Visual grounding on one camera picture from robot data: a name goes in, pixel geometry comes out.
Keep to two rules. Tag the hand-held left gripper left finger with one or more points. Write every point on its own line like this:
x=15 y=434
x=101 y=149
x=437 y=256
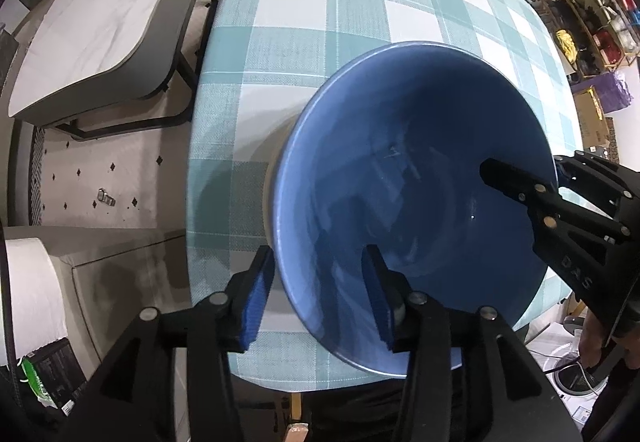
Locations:
x=255 y=304

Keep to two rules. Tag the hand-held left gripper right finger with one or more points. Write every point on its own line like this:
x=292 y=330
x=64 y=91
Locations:
x=375 y=307

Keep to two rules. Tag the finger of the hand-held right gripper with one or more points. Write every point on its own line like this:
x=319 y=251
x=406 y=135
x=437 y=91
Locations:
x=515 y=192
x=605 y=182

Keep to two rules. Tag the large cream plate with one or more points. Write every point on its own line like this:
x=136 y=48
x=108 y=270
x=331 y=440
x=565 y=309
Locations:
x=269 y=192

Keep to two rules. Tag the blue bowl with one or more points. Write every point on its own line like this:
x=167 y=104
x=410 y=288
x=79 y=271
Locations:
x=400 y=171

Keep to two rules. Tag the person's right hand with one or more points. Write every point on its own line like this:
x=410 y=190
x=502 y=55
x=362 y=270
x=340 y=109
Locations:
x=592 y=337

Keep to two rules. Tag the cardboard box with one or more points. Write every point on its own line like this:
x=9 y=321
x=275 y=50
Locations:
x=592 y=121

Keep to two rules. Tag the purple bag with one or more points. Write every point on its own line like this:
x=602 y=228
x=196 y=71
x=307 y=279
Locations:
x=615 y=89

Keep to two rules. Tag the round white appliance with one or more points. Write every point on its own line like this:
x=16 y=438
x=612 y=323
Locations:
x=565 y=379

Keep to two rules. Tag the wooden table leg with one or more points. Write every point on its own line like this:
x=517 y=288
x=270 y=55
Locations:
x=298 y=429

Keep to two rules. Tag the grey upholstered bench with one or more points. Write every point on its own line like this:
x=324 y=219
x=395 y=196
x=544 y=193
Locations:
x=115 y=272

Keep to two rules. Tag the yellow bag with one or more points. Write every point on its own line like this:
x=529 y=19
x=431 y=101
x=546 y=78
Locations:
x=567 y=41

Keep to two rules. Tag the small metal clip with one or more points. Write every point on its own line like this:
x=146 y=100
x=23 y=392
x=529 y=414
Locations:
x=106 y=198

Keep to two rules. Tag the black and green package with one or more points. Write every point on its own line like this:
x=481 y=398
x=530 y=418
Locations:
x=55 y=372

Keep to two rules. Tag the large white paper towel roll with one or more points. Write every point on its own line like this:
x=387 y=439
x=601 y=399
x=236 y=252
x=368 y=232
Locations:
x=30 y=297

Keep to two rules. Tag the teal checked tablecloth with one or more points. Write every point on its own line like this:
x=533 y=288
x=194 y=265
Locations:
x=325 y=21

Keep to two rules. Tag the marble top coffee table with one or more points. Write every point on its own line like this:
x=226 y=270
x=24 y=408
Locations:
x=100 y=21

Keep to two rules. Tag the gold frame storage rack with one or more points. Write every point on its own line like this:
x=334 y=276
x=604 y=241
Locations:
x=600 y=11

